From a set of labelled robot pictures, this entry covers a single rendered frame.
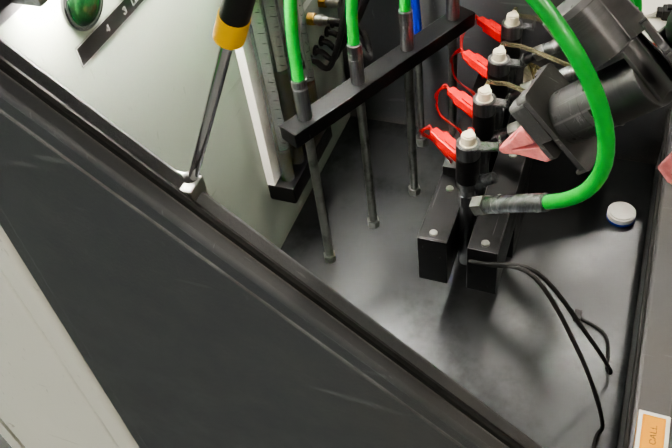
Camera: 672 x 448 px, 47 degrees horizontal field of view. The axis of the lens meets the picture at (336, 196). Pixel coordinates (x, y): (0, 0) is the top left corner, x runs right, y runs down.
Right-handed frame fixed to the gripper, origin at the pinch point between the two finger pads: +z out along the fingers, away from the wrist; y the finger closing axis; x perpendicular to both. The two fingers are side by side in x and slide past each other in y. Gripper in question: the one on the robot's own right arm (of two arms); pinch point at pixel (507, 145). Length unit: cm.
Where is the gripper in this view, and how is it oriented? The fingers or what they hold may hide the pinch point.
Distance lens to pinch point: 88.3
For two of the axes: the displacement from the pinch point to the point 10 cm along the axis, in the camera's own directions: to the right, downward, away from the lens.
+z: -4.9, 2.7, 8.3
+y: -6.7, -7.2, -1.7
